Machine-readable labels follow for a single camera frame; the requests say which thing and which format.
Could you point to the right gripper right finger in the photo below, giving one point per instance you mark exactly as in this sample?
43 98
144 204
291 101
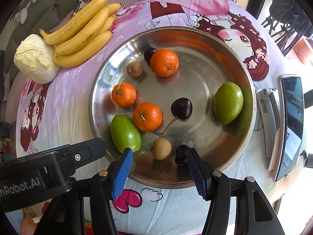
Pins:
254 213

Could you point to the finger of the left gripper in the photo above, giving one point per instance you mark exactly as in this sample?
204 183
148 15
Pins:
86 152

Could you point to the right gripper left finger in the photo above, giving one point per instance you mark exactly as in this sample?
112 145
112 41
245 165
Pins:
65 213

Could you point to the green jujube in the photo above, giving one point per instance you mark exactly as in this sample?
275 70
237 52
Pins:
125 134
228 102

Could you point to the orange tangerine with stem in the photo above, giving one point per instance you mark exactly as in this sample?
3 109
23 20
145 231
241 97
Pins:
123 95

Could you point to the brown longan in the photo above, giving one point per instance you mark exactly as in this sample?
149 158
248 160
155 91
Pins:
161 149
134 69

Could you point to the stemmed dark cherry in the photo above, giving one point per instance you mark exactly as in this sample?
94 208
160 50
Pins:
181 109

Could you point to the person's hand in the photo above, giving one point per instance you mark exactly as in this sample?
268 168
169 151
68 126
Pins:
27 226

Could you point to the smartphone on stand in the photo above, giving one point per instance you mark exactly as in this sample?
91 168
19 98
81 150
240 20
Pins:
291 124

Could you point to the round steel tray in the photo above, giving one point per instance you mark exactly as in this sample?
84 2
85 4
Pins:
205 63

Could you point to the bottom banana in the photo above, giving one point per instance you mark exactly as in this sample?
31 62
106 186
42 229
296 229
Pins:
79 57

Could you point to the white phone stand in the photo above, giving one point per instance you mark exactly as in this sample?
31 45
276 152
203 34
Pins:
269 107

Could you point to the napa cabbage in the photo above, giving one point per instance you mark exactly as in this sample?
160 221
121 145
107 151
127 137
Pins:
33 57

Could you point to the middle banana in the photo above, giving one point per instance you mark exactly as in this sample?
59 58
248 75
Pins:
85 35

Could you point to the top banana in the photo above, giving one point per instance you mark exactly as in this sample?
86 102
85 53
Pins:
75 24

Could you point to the small hidden banana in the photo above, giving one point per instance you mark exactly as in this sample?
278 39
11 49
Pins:
113 8

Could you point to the white plush toy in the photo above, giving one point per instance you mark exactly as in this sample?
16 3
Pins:
21 13

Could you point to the orange flower pot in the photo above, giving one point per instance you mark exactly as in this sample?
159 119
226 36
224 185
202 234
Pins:
303 50

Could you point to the black folding chair outside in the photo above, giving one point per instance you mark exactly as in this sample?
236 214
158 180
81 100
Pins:
287 24

